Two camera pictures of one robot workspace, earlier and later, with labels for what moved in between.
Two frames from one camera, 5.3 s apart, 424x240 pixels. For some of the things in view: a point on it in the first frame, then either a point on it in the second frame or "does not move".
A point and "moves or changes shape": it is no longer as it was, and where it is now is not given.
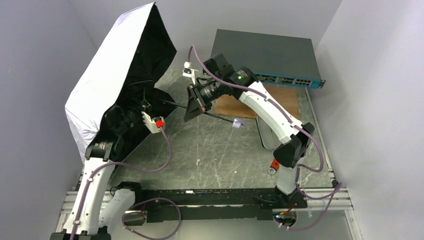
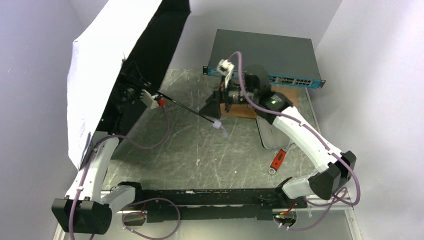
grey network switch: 283,58 does not move
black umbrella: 108,102 moves or changes shape
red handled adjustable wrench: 274,166 does not move
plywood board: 287,97 does not move
